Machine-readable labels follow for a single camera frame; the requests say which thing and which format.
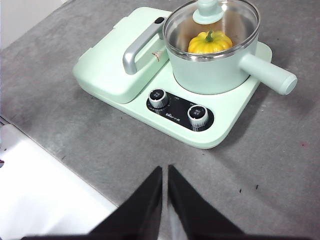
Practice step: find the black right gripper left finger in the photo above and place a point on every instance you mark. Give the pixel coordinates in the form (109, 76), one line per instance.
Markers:
(135, 217)

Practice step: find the glass lid with green knob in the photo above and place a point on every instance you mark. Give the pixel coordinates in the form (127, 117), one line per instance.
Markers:
(207, 13)

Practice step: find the mint green cooker base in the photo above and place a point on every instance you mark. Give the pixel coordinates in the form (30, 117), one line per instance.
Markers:
(225, 120)

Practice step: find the silver control knob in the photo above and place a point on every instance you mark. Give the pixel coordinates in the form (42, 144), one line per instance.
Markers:
(198, 115)
(158, 98)

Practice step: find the yellow toy pumpkin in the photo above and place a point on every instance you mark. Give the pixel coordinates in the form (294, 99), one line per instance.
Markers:
(200, 46)

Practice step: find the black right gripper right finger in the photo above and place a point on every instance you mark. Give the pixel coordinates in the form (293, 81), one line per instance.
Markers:
(200, 220)

